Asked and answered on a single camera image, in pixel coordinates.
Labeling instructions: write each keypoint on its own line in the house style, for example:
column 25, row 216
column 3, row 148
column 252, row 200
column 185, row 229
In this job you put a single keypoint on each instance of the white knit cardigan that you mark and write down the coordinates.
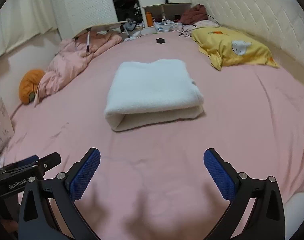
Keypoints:
column 152, row 87

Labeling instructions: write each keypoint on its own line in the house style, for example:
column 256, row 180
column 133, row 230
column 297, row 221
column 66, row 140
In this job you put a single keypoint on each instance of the folding lap table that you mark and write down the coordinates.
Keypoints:
column 104, row 25

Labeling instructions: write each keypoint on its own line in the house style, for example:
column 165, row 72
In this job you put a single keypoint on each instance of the small black box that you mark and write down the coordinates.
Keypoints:
column 160, row 40

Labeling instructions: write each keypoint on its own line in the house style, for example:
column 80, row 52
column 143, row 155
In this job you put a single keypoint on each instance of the pink duvet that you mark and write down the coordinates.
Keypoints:
column 67, row 60

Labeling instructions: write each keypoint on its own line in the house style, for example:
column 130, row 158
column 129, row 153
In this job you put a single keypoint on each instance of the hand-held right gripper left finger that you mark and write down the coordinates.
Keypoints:
column 84, row 175

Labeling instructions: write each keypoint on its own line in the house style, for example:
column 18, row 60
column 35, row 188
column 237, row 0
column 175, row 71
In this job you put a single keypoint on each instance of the pink floral pillow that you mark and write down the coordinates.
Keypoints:
column 207, row 23

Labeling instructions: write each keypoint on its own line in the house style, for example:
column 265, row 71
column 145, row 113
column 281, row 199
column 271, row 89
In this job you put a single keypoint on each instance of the white plastic bottle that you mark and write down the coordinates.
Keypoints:
column 157, row 27

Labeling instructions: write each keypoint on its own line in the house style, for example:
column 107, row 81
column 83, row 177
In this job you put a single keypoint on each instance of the white louvred wardrobe door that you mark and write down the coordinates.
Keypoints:
column 87, row 5

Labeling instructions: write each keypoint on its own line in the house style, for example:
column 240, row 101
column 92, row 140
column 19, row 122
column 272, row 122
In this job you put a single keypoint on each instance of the orange bottle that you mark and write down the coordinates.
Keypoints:
column 149, row 20

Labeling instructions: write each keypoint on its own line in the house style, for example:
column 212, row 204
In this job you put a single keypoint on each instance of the white curtain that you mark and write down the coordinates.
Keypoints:
column 16, row 30

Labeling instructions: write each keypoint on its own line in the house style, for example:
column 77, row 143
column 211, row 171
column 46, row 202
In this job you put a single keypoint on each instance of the cream tufted headboard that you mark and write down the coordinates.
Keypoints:
column 262, row 15

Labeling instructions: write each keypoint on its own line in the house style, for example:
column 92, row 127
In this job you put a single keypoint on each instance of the yellow printed pillow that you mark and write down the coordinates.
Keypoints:
column 217, row 45

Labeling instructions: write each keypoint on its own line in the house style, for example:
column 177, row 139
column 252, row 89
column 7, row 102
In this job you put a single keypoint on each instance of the maroon bag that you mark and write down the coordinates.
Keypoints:
column 193, row 15

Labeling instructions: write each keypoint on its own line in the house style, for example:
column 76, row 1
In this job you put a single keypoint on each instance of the orange pumpkin plush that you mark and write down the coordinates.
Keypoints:
column 29, row 85

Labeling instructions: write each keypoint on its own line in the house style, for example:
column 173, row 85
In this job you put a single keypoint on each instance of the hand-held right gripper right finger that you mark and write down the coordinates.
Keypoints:
column 218, row 177

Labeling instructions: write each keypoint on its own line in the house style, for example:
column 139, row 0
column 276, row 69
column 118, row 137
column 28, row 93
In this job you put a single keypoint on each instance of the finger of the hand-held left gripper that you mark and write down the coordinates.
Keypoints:
column 29, row 159
column 50, row 161

